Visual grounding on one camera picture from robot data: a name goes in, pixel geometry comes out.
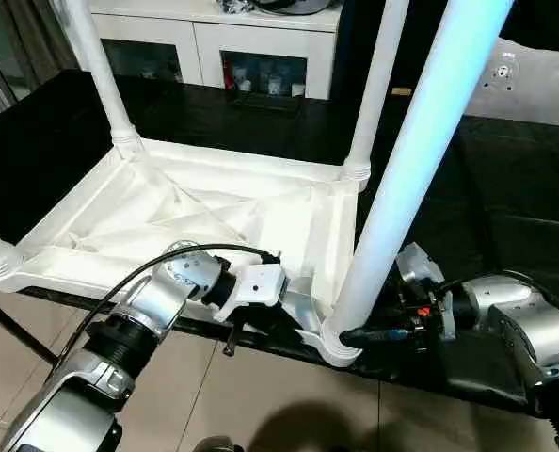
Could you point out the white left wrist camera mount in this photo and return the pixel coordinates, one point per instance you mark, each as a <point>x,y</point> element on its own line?
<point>260,285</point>

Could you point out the white cabinet with glass doors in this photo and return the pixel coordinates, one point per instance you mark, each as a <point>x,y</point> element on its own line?
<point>204,37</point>

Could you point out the grey window curtain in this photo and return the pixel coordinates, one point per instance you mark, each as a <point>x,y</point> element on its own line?
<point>25,47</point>

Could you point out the black sofa with gold label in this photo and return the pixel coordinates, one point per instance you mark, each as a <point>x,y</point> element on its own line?
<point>543,19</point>

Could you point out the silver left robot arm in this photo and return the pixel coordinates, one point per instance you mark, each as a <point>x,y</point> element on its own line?
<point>138,311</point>

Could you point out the black metal frame bar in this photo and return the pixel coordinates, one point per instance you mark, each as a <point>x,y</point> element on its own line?
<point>16,325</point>

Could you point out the white plastic table top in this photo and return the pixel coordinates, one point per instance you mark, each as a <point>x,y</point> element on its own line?
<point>213,207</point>

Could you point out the black plastic packet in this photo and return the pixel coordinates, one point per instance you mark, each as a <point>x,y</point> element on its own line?
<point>234,6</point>

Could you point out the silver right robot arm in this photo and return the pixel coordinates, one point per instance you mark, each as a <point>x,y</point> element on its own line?
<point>533,329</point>

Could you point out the grey printed pillow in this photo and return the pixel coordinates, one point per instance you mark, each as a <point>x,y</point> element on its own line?
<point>533,85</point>

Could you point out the black robot body part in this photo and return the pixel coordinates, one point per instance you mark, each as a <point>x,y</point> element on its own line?
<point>220,445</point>

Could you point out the black work mat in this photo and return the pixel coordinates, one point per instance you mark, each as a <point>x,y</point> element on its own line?
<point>519,188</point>

